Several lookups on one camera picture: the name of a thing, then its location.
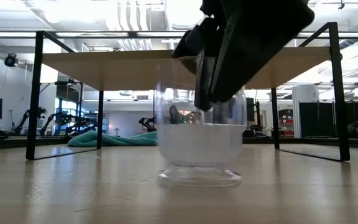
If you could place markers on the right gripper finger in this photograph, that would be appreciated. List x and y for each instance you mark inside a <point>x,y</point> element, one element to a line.
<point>197,37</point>
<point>259,37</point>

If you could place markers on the clear glass mug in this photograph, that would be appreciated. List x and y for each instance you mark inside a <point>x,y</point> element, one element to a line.
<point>197,149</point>

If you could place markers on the black background robot arm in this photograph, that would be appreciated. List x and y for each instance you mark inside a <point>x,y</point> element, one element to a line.
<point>148,123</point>
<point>70,123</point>
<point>26,119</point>

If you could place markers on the black computer monitor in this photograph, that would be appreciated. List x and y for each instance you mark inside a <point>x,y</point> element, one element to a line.
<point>250,109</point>

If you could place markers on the person at robot station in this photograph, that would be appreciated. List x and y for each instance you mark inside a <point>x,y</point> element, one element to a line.
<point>174,115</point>

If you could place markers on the rack with red bins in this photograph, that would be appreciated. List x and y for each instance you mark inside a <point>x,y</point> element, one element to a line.
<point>286,123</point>

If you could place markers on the black partition screen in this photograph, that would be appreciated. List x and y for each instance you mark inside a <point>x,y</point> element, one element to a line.
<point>317,119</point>

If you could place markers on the teal cloth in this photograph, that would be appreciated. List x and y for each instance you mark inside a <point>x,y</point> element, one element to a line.
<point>104,140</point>

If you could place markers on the black hanging box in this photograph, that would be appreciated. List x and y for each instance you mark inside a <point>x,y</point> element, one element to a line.
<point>68,92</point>

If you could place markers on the wooden shelf with black frame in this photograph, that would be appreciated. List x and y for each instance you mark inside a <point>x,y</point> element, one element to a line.
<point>120,71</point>

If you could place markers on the round black wall device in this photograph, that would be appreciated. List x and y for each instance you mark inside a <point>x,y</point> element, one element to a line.
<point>11,60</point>

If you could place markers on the black table edge rail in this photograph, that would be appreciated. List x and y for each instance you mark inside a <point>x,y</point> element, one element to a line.
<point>11,142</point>

